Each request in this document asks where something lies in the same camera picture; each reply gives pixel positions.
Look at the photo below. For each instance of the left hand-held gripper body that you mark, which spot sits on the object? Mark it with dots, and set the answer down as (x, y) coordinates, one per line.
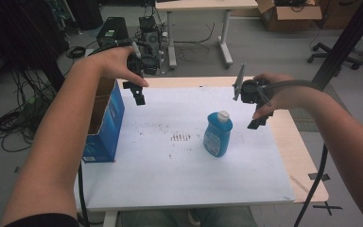
(145, 64)

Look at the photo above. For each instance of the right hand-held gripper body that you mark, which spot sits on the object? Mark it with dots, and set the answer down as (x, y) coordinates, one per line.
(250, 90)

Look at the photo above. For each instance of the blue bottle with white cap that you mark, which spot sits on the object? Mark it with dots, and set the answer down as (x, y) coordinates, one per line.
(217, 135)

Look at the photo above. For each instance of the blue cardboard box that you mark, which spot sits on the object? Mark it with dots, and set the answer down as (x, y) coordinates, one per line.
(107, 132)

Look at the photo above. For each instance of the person's left hand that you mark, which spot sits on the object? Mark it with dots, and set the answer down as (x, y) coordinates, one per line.
(113, 64)

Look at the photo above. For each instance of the person's right hand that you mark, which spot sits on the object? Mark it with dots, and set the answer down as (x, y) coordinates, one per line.
(283, 91)

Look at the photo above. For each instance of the light wooden table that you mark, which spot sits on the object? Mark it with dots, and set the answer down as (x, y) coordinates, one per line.
(296, 148)

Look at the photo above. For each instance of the black computer tower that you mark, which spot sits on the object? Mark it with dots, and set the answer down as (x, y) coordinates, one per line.
(112, 31)

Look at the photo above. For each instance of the black tape strip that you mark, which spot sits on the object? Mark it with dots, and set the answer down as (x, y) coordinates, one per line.
(319, 177)

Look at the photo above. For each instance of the beige desk with white legs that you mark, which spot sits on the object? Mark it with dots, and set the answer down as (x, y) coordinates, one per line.
(201, 4)

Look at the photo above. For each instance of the open brown cardboard box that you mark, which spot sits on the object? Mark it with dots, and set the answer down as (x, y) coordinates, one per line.
(290, 15)

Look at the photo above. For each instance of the white table mat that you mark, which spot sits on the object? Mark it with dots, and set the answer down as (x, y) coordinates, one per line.
(176, 176)

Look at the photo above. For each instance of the black office chair base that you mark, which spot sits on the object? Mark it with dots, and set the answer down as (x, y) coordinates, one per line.
(334, 56)

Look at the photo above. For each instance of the black metal stand pole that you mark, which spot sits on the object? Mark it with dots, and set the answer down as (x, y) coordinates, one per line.
(346, 41)

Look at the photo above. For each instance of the black tape cross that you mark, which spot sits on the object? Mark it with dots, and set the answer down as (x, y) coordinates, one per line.
(327, 207)

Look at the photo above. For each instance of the white shoe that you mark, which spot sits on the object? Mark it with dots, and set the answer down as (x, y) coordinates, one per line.
(194, 218)

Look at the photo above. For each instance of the black sleeve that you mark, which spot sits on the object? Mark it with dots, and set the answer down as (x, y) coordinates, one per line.
(44, 221)

